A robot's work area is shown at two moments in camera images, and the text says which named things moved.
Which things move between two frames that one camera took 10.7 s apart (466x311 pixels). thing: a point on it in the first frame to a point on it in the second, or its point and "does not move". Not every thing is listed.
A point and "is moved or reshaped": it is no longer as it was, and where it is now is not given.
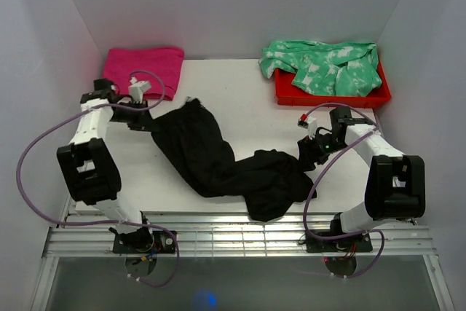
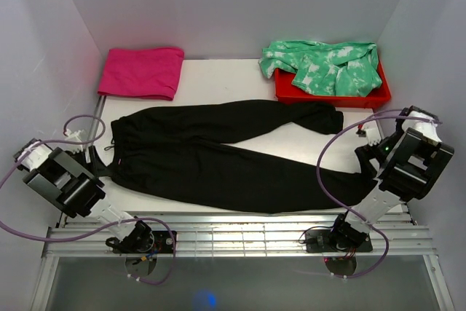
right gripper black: [307, 150] to [365, 154]
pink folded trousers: [161, 66] does not move
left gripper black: [145, 121] to [96, 165]
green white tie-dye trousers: [340, 69] does not move
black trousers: [268, 181] is moved or reshaped
